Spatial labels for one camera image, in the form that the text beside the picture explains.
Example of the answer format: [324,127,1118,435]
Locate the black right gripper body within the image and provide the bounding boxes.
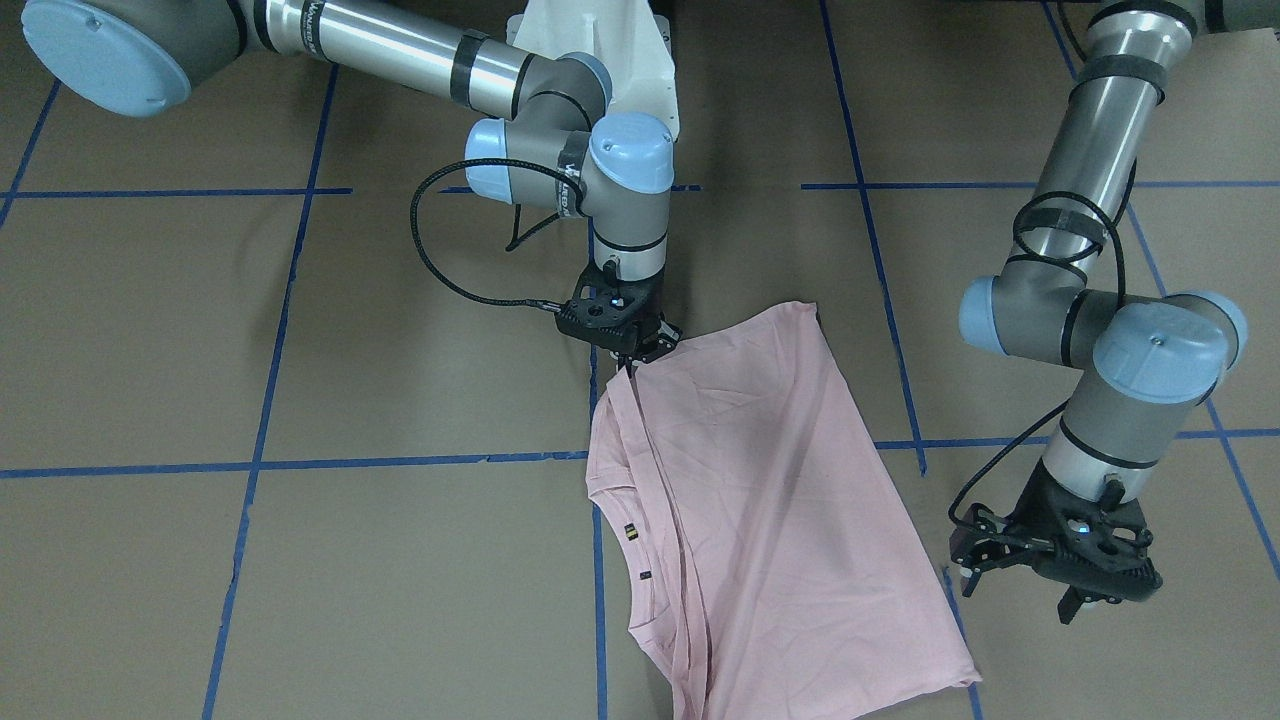
[556,263,666,356]

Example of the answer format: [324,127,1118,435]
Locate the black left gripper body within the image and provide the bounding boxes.
[1006,465,1164,602]

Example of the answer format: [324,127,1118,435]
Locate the pink Snoopy t-shirt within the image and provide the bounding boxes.
[585,301,980,719]

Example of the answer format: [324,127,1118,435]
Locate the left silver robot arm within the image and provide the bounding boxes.
[948,1,1277,624]

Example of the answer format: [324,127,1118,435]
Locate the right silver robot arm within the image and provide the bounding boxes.
[19,1,681,370]

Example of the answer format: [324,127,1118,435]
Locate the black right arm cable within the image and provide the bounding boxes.
[408,158,591,313]

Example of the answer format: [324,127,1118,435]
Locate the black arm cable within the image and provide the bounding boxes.
[946,140,1140,530]
[408,158,591,313]

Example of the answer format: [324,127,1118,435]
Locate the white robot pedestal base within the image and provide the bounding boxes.
[506,1,681,140]

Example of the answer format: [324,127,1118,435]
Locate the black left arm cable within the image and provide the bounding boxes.
[946,140,1140,530]

